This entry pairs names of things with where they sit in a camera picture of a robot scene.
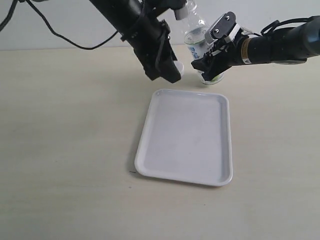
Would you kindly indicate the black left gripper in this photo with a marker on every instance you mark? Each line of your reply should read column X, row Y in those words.
column 149, row 39

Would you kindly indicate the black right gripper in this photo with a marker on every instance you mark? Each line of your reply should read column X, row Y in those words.
column 215, row 61

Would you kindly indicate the white bottle cap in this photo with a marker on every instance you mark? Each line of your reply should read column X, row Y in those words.
column 180, row 67

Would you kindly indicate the clear Gatorade drink bottle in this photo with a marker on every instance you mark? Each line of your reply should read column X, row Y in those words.
column 194, row 28

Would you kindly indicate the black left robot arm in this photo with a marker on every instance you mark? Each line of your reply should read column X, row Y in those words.
column 115, row 11

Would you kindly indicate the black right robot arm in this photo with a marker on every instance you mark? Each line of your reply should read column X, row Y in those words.
column 288, row 42

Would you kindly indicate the white plastic tray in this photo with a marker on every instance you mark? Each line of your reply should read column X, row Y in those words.
column 186, row 137

